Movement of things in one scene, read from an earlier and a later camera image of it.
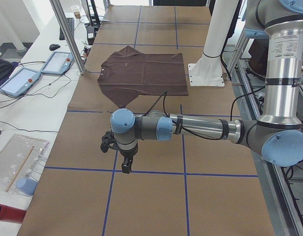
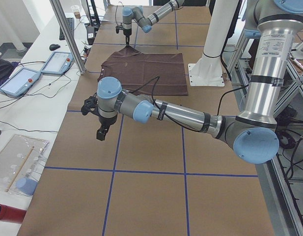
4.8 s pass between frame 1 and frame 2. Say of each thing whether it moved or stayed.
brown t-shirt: stayed
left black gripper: moved
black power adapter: stayed
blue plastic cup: stayed
